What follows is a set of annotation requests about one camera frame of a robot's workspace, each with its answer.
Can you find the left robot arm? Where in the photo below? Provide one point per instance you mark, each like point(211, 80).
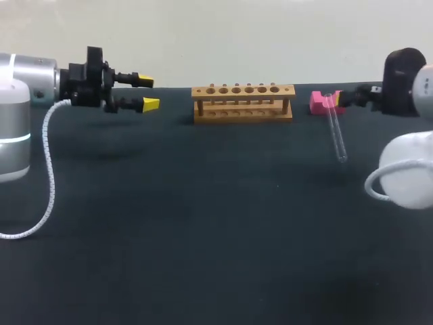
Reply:
point(15, 111)

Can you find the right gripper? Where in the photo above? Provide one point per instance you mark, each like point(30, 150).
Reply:
point(397, 88)

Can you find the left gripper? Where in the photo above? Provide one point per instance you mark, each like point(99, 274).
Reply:
point(86, 84)

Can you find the wooden test tube rack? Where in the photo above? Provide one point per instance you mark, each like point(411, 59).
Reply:
point(243, 103)

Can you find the pink block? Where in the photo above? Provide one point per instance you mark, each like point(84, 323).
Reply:
point(318, 103)

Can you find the clear glass test tube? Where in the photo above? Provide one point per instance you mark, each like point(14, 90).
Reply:
point(336, 130)

